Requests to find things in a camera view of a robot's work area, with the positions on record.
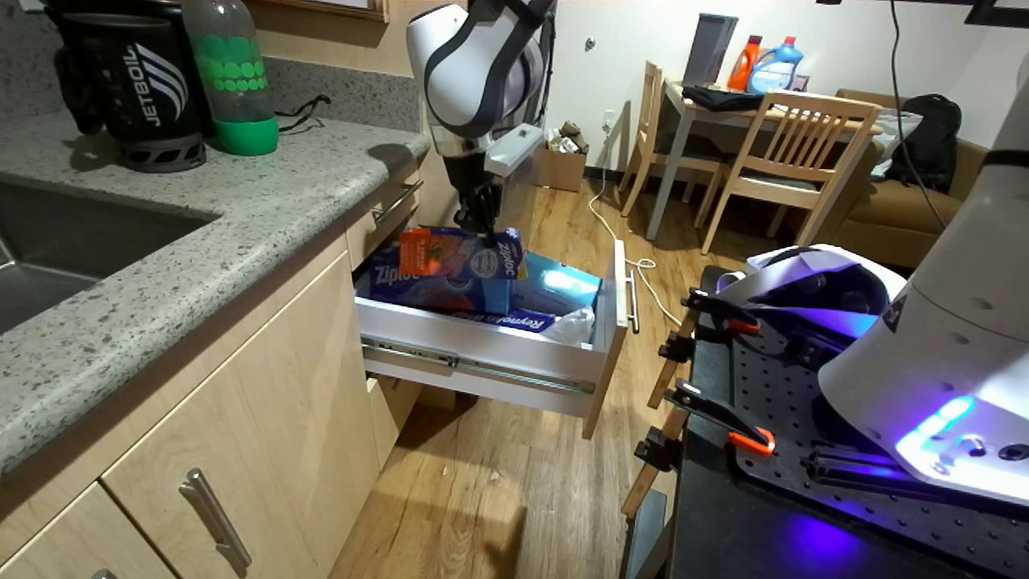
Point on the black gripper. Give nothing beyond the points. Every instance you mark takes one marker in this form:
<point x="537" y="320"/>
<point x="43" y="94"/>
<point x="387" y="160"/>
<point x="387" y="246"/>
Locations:
<point x="475" y="182"/>

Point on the blue Ziploc box orange end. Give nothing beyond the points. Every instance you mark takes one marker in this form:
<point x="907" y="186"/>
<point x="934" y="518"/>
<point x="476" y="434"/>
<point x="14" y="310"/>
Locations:
<point x="462" y="274"/>

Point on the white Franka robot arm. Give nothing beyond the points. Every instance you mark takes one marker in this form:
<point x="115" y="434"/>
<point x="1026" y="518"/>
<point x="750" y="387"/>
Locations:
<point x="469" y="65"/>

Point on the small cardboard box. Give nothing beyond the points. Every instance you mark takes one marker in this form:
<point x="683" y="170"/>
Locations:
<point x="563" y="169"/>

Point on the teal cardboard box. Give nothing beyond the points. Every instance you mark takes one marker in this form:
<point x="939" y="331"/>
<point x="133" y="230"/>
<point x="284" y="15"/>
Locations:
<point x="563" y="283"/>

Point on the dark blue Reynolds box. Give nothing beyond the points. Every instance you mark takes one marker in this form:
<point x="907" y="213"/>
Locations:
<point x="531" y="320"/>

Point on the white wooden drawer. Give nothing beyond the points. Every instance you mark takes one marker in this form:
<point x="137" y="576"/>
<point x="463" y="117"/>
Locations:
<point x="484" y="349"/>

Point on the clear plastic bag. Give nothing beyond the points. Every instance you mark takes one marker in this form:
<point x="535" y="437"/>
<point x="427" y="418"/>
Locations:
<point x="576" y="322"/>

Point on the wooden chair plain back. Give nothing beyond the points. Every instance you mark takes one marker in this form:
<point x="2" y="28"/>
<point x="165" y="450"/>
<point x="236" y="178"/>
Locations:
<point x="654" y="131"/>

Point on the black clamp orange tip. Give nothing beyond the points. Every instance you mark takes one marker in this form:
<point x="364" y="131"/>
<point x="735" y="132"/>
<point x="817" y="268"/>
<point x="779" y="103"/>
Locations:
<point x="728" y="310"/>
<point x="728" y="418"/>

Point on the wooden dining table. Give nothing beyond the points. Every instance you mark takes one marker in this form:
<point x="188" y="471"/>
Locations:
<point x="728" y="117"/>

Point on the grey laptop screen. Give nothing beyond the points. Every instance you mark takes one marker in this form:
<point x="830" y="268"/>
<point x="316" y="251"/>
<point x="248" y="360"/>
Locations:
<point x="710" y="50"/>

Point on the green plastic bottle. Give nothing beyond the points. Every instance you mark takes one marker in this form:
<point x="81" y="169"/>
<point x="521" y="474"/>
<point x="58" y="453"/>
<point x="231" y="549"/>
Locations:
<point x="229" y="74"/>

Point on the orange detergent bottle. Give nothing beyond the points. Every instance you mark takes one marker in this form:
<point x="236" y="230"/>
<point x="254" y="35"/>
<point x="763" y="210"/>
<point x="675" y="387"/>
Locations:
<point x="744" y="65"/>

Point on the wooden chair slatted back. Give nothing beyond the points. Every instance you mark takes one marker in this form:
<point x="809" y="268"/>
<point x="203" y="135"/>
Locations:
<point x="800" y="150"/>

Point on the blue detergent jug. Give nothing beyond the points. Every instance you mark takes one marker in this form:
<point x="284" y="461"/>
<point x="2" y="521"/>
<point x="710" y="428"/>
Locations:
<point x="779" y="68"/>

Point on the purple lit dome device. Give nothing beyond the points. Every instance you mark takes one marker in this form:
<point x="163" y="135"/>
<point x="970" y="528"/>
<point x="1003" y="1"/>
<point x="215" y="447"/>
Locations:
<point x="813" y="289"/>

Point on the perforated mounting board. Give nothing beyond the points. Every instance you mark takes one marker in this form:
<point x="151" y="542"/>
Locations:
<point x="781" y="406"/>

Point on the black Jetboil cooking pot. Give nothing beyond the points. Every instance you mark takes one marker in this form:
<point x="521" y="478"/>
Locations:
<point x="131" y="74"/>

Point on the steel kitchen sink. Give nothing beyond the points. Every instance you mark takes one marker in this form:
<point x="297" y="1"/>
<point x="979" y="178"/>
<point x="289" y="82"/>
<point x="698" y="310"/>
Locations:
<point x="54" y="246"/>

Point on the brown sofa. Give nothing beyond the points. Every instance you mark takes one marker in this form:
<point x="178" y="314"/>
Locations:
<point x="910" y="219"/>

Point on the black bag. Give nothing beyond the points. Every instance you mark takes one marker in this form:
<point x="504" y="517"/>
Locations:
<point x="926" y="139"/>

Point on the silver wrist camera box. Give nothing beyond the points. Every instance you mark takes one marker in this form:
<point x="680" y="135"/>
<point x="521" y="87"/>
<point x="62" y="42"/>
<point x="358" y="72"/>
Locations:
<point x="512" y="150"/>

